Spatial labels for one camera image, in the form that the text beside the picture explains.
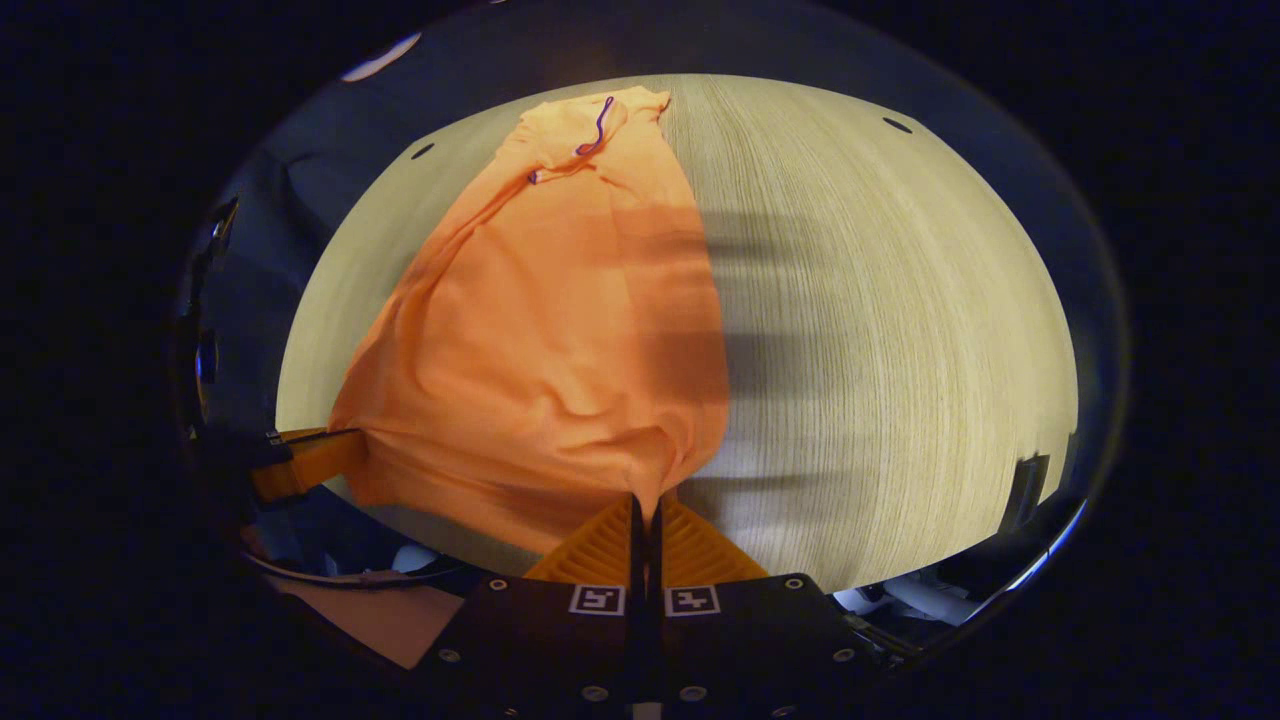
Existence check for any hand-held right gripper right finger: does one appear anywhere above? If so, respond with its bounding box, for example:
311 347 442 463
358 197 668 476
645 495 886 716

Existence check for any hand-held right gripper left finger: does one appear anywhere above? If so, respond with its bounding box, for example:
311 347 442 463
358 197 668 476
415 493 651 720

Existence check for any orange T-shirt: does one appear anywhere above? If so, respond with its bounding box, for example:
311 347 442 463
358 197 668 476
328 86 731 556

